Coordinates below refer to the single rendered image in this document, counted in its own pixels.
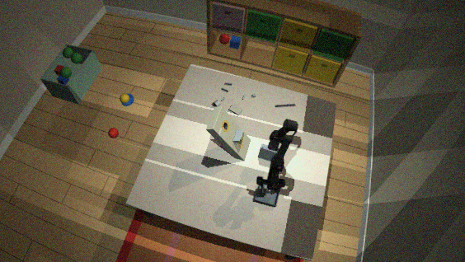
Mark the grey panel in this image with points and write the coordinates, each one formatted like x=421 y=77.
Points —
x=223 y=128

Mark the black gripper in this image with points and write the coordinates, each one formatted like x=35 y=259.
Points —
x=261 y=180

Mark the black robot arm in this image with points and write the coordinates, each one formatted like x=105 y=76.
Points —
x=279 y=136

